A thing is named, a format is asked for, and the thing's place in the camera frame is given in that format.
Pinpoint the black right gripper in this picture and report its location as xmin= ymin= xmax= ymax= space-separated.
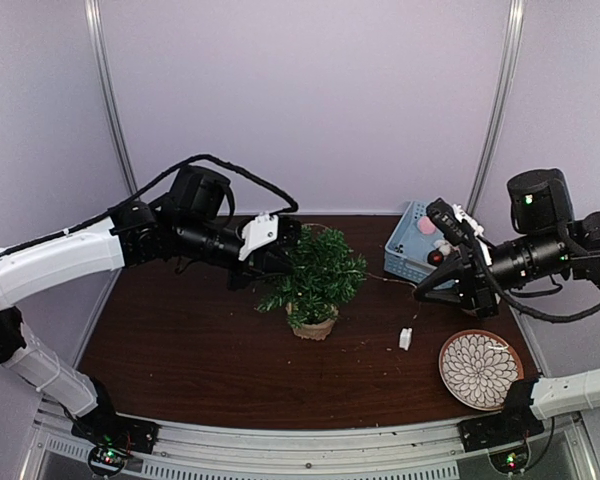
xmin=413 ymin=228 xmax=571 ymax=320

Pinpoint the wire fairy light string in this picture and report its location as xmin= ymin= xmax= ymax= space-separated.
xmin=299 ymin=223 xmax=424 ymax=321

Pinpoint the white battery box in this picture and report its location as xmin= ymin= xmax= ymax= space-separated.
xmin=399 ymin=328 xmax=413 ymax=351

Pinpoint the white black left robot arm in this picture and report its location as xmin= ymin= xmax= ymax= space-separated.
xmin=0 ymin=154 xmax=301 ymax=444

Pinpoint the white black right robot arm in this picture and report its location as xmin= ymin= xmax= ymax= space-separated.
xmin=414 ymin=169 xmax=600 ymax=442

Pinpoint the small green christmas tree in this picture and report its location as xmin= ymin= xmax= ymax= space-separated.
xmin=256 ymin=223 xmax=367 ymax=328

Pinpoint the burlap tree pot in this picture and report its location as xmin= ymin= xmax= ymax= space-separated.
xmin=285 ymin=303 xmax=339 ymax=341

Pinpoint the brown shiny ball ornament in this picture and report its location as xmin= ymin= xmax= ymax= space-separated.
xmin=427 ymin=250 xmax=444 ymax=267

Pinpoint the white cotton boll ornament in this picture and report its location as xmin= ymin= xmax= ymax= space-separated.
xmin=434 ymin=239 xmax=455 ymax=257

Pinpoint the light blue plastic basket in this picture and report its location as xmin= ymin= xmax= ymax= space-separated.
xmin=384 ymin=201 xmax=444 ymax=284

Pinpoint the pink pompom ornament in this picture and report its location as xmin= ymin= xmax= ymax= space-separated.
xmin=416 ymin=216 xmax=436 ymax=235

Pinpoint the floral patterned plate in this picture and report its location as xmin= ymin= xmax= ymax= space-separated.
xmin=438 ymin=329 xmax=524 ymax=412

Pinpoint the right circuit board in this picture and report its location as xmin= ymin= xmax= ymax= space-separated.
xmin=488 ymin=445 xmax=530 ymax=476

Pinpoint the circuit board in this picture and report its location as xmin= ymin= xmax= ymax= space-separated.
xmin=87 ymin=446 xmax=129 ymax=476
xmin=488 ymin=445 xmax=530 ymax=476

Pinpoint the left circuit board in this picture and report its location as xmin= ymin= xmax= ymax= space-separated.
xmin=87 ymin=446 xmax=129 ymax=476

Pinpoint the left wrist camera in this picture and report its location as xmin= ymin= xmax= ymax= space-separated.
xmin=237 ymin=212 xmax=302 ymax=261

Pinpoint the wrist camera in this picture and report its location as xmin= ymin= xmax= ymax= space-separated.
xmin=426 ymin=198 xmax=484 ymax=247
xmin=237 ymin=212 xmax=302 ymax=261

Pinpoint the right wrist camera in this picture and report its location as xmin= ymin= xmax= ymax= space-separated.
xmin=426 ymin=198 xmax=484 ymax=247

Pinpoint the black braided right cable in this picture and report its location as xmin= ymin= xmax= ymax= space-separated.
xmin=459 ymin=219 xmax=600 ymax=321

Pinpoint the black braided cable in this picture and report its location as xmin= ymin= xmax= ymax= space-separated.
xmin=459 ymin=219 xmax=600 ymax=321
xmin=54 ymin=153 xmax=300 ymax=241

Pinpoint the black braided left cable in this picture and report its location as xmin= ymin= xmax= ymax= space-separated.
xmin=54 ymin=153 xmax=300 ymax=241

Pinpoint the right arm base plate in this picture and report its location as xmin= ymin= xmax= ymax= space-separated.
xmin=457 ymin=409 xmax=545 ymax=453

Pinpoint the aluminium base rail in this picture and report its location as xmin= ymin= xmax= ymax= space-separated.
xmin=16 ymin=397 xmax=600 ymax=479

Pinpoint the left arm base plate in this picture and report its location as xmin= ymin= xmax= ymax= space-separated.
xmin=68 ymin=414 xmax=159 ymax=454

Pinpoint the right aluminium corner post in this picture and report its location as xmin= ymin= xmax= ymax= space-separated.
xmin=468 ymin=0 xmax=526 ymax=214

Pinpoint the aluminium corner post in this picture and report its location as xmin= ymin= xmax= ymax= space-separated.
xmin=468 ymin=0 xmax=526 ymax=214
xmin=84 ymin=0 xmax=139 ymax=194

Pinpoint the left aluminium corner post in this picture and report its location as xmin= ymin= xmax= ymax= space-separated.
xmin=84 ymin=0 xmax=139 ymax=194

